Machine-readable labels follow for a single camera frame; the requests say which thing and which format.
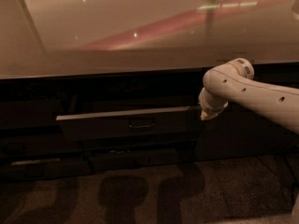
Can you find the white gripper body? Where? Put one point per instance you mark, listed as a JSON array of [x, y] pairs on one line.
[[210, 108]]

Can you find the grey drawer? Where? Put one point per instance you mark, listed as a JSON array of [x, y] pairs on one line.
[[128, 144], [35, 145], [130, 122], [140, 158], [28, 114], [43, 169]]

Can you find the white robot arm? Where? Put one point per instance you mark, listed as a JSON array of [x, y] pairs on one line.
[[233, 82]]

